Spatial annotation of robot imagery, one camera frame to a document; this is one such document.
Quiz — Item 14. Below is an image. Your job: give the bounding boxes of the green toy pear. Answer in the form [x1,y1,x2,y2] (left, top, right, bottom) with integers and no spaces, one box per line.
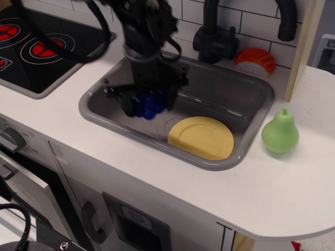
[261,106,299,154]

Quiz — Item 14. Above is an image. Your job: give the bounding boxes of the grey appliance in background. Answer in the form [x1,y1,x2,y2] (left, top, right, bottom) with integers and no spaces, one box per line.
[309,33,334,75]

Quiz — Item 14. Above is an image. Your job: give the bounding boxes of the wooden side panel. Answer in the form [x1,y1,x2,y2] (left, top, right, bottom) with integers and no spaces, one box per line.
[283,0,326,102]

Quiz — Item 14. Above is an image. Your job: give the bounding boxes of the black toy stovetop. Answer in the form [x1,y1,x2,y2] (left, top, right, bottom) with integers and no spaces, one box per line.
[1,6,105,99]

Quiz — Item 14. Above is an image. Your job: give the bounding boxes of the black braided cable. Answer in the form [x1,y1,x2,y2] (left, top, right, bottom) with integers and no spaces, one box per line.
[7,0,110,63]

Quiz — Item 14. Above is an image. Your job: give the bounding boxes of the toy salmon sushi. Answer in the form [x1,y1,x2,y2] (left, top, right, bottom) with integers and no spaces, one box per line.
[234,47,276,77]

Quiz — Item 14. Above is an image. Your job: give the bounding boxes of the black toy faucet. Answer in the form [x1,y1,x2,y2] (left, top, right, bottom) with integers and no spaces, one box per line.
[193,0,298,64]

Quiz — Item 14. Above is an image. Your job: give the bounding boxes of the blue toy blueberries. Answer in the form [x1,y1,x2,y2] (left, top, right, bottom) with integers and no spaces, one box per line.
[132,90,166,120]

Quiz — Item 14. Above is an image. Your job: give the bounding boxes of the yellow plastic plate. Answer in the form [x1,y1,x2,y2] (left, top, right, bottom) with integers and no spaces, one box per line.
[167,116,235,161]

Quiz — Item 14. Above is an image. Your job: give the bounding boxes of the grey oven knob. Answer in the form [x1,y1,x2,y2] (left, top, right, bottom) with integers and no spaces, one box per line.
[1,128,27,153]

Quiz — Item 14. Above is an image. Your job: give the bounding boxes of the grey toy sink basin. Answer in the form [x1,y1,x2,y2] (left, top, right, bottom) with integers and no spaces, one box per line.
[79,57,274,171]

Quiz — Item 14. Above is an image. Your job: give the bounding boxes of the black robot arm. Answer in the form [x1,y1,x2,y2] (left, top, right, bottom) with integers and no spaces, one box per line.
[101,1,188,120]

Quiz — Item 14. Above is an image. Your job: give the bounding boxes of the grey toy oven door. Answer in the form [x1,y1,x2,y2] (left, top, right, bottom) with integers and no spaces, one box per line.
[1,152,66,233]

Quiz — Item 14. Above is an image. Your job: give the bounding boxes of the black braided cable foreground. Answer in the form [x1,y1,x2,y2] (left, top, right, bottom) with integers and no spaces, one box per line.
[1,203,31,251]

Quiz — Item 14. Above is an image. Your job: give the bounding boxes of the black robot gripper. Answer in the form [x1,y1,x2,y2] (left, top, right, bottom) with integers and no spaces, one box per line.
[102,57,189,117]

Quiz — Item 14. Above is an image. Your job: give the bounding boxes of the grey cabinet door handle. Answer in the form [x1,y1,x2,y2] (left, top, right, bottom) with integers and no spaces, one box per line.
[81,201,107,244]

